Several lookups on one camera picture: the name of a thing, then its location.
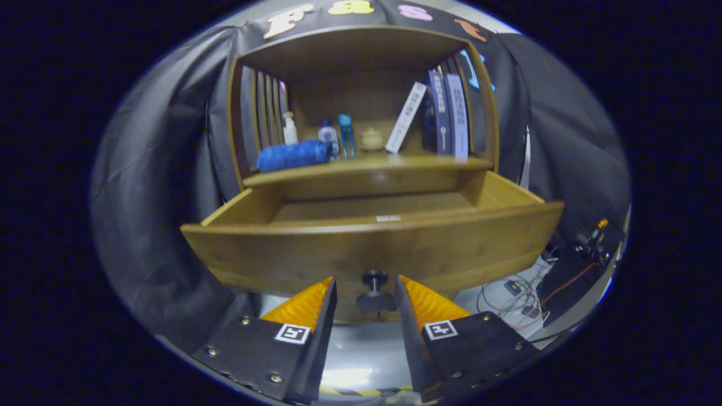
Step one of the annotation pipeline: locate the light purple book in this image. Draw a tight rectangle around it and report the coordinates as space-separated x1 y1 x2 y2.
444 73 470 158

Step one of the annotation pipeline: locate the black backdrop cloth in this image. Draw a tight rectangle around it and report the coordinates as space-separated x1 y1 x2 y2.
90 0 631 350

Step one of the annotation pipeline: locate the beige lidded tea cup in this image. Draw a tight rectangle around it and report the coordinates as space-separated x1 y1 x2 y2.
360 127 385 151

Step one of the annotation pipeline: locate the thin red cable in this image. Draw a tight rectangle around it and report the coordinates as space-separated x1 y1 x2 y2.
540 263 600 308

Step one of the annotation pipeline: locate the white pump bottle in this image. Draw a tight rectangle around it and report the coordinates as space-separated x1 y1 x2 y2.
282 111 299 146

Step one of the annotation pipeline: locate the tangle of thin cables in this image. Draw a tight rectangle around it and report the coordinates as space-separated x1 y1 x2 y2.
478 273 551 333

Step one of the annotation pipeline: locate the black and orange device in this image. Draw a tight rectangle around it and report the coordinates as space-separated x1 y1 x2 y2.
574 219 613 264

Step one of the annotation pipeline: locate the wooden countertop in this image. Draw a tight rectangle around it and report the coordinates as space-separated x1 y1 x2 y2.
243 152 494 188

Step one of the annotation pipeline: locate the clear blue bottle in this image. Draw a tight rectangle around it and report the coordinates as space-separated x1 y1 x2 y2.
338 114 356 158

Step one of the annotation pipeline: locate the small white bottle blue cap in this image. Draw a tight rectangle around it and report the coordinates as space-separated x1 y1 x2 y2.
318 118 340 154

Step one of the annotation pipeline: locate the rolled blue towel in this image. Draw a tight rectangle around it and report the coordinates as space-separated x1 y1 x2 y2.
257 140 334 173

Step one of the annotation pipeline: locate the white book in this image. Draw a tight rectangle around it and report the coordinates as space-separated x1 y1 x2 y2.
385 82 428 154

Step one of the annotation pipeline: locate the wooden cabinet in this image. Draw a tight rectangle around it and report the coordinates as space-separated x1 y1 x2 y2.
227 24 501 192

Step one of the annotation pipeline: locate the dark blue book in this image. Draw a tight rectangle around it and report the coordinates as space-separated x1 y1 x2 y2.
424 69 452 156

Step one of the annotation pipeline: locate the wooden drawer with black knob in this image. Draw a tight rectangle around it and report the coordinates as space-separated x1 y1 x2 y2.
179 169 566 325

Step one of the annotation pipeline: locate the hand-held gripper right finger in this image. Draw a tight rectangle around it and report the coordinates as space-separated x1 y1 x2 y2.
394 275 541 404

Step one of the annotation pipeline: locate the yellow black floor tape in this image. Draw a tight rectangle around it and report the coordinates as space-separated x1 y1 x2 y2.
320 385 413 398

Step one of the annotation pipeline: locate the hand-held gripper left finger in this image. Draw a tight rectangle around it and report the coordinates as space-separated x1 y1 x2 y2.
192 276 338 404

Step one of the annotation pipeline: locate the black mat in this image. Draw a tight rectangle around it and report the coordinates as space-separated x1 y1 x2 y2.
539 237 624 325

